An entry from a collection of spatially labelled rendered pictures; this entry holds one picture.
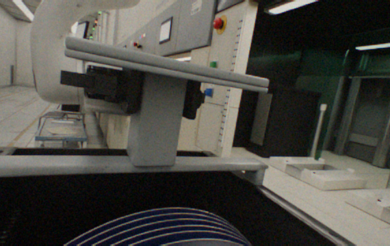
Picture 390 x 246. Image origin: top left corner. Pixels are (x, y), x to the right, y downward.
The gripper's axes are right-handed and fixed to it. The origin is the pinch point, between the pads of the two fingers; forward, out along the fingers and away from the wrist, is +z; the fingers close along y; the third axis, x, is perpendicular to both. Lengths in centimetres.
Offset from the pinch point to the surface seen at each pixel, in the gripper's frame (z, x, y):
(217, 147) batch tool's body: -50, -18, -39
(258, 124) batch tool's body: -58, -9, -62
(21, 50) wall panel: -1378, 52, 258
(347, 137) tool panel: -58, -12, -124
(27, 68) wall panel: -1378, -25, 237
